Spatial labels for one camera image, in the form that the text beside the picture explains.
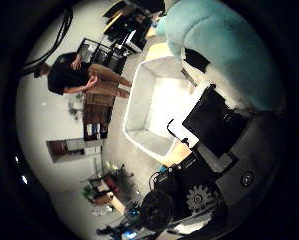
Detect teal plush toy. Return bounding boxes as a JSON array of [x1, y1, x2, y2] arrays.
[[155, 0, 286, 113]]

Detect white rectangular container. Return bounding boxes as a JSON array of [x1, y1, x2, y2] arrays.
[[122, 55, 203, 165]]

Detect cardboard box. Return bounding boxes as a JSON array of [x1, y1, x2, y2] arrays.
[[93, 193, 127, 216]]

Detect dark wooden bookshelf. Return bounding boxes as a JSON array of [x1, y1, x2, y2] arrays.
[[82, 93, 116, 142]]

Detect black metal cart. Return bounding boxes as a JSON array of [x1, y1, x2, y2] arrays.
[[76, 37, 130, 73]]

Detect person in black shirt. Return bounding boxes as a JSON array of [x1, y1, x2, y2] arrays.
[[33, 52, 133, 100]]

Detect wall opening with shelves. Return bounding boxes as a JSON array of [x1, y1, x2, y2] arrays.
[[45, 137, 103, 164]]

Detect black hanging cables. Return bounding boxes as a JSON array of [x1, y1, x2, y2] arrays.
[[21, 7, 73, 77]]

